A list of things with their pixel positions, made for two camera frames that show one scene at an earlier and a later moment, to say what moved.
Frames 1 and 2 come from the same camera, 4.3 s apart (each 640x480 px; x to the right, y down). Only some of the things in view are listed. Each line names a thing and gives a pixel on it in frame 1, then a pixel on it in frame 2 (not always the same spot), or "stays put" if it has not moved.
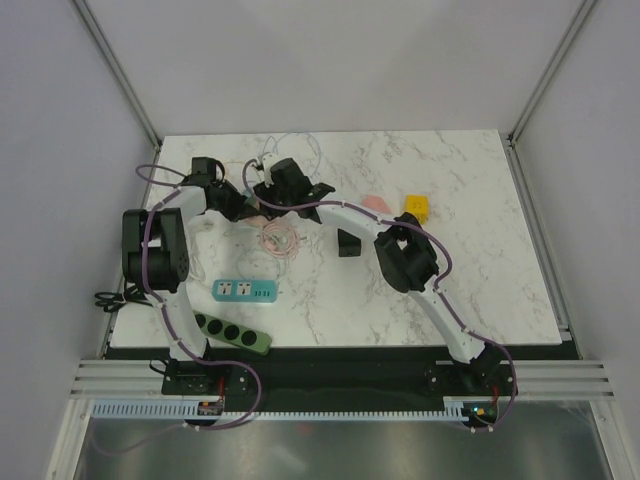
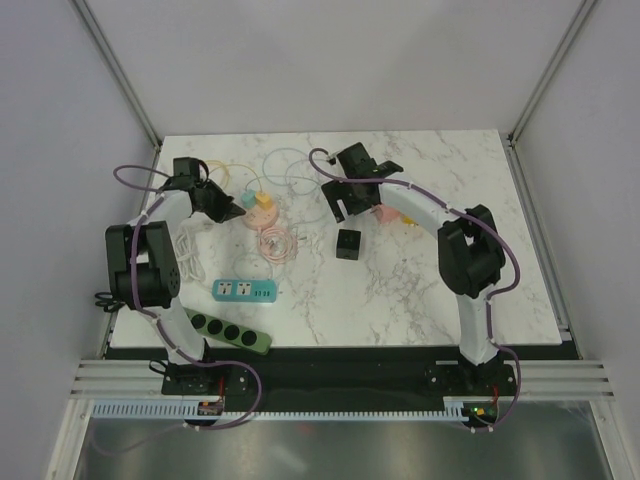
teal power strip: (245, 291) stays put
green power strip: (229, 332) stays put
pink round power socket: (257, 220) stays put
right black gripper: (264, 193) to (334, 191)
